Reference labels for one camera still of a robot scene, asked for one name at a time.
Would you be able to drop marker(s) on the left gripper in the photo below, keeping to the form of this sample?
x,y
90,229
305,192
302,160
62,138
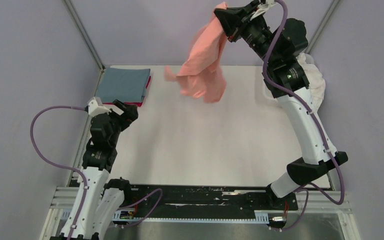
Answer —
x,y
129,113

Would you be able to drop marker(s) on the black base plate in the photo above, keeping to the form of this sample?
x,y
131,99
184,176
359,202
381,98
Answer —
x,y
187,202

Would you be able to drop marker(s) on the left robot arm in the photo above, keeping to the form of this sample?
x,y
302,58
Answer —
x,y
98,196

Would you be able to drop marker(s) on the aluminium frame rail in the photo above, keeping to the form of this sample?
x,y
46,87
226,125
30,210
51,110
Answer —
x,y
64,198

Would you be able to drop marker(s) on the white crumpled t-shirt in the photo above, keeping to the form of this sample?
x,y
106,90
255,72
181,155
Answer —
x,y
317,83

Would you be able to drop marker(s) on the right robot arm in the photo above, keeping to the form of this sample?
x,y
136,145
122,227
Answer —
x,y
288,83

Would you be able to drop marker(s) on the folded grey-blue t-shirt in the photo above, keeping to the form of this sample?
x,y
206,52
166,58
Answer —
x,y
113,76

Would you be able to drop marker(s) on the white plastic laundry basket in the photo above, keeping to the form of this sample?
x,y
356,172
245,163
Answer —
x,y
266,92

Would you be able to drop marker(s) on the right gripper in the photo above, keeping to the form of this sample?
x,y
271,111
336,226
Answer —
x,y
231,17

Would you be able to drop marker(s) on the folded red t-shirt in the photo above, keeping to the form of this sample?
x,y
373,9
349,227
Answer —
x,y
128,92

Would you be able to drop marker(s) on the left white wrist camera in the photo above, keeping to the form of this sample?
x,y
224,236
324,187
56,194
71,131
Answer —
x,y
96,107

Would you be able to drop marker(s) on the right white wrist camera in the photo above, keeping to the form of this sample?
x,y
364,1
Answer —
x,y
262,8

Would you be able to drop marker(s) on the salmon pink t-shirt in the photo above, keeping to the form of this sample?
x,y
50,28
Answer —
x,y
200,76

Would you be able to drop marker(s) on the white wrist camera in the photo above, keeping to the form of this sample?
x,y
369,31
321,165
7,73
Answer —
x,y
262,8
96,107

